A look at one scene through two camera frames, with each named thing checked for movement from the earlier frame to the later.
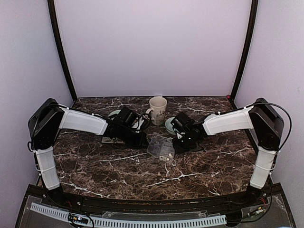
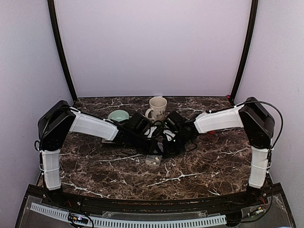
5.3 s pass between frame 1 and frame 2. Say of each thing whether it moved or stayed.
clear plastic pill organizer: moved
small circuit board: stayed
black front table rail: stayed
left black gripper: moved
